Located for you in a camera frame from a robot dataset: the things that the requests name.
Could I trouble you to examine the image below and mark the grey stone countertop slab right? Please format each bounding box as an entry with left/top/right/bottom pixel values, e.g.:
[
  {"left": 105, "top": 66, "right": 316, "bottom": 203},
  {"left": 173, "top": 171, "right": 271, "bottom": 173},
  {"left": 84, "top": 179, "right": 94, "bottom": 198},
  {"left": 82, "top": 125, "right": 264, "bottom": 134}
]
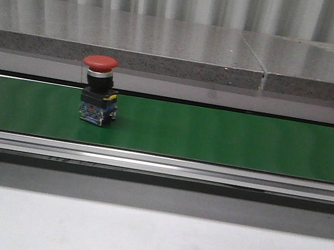
[{"left": 242, "top": 32, "right": 334, "bottom": 103}]

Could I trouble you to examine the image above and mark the red mushroom push button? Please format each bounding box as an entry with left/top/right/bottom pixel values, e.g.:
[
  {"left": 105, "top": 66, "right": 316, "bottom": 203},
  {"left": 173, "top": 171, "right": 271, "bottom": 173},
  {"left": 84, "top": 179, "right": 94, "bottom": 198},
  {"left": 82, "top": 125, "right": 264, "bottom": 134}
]
[{"left": 79, "top": 54, "right": 118, "bottom": 127}]

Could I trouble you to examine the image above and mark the grey stone countertop slab left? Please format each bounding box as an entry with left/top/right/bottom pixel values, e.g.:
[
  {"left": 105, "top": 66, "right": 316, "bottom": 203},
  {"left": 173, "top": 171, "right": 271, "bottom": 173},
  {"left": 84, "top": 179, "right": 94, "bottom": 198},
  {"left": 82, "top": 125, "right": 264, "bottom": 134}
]
[{"left": 0, "top": 0, "right": 263, "bottom": 90}]

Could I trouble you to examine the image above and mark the green conveyor belt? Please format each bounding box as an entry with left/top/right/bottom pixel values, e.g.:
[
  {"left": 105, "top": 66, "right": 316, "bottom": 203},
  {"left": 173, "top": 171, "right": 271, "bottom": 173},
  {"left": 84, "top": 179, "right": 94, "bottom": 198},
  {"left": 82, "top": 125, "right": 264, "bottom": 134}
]
[{"left": 0, "top": 77, "right": 334, "bottom": 183}]

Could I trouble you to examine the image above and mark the grey stone countertop slab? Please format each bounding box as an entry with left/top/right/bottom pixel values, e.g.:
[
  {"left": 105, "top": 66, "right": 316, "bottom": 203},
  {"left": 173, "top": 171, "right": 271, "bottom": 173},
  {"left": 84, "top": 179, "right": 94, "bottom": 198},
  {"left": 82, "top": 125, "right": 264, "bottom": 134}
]
[
  {"left": 242, "top": 32, "right": 334, "bottom": 103},
  {"left": 0, "top": 0, "right": 263, "bottom": 90}
]

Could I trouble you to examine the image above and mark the aluminium conveyor frame rail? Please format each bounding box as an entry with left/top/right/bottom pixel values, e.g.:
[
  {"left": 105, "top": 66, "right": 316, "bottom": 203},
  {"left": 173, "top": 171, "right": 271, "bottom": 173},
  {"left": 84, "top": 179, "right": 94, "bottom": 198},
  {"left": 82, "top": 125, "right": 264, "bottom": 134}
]
[{"left": 0, "top": 131, "right": 334, "bottom": 204}]

